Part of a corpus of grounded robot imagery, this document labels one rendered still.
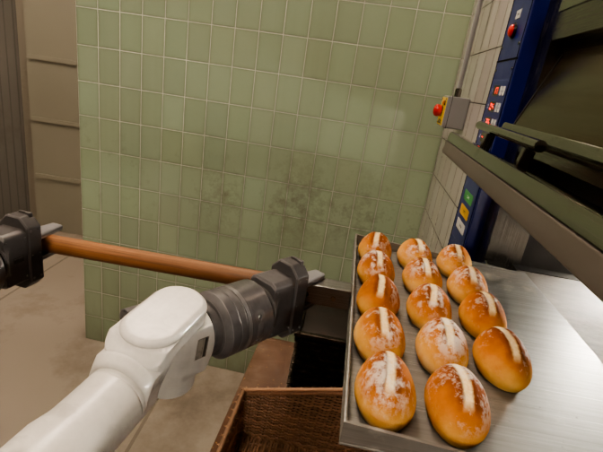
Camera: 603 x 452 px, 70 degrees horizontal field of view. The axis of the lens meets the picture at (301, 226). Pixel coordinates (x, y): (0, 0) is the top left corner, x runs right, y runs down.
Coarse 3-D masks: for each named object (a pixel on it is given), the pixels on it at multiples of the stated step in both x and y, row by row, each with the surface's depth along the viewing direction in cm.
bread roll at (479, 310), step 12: (468, 300) 65; (480, 300) 63; (492, 300) 63; (468, 312) 63; (480, 312) 62; (492, 312) 61; (468, 324) 62; (480, 324) 61; (492, 324) 60; (504, 324) 61
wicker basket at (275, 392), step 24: (240, 408) 109; (264, 408) 111; (288, 408) 110; (312, 408) 109; (336, 408) 107; (240, 432) 114; (264, 432) 113; (288, 432) 112; (312, 432) 111; (336, 432) 110
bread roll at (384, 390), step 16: (384, 352) 47; (368, 368) 46; (384, 368) 44; (400, 368) 45; (368, 384) 44; (384, 384) 43; (400, 384) 43; (368, 400) 43; (384, 400) 42; (400, 400) 42; (368, 416) 43; (384, 416) 42; (400, 416) 42
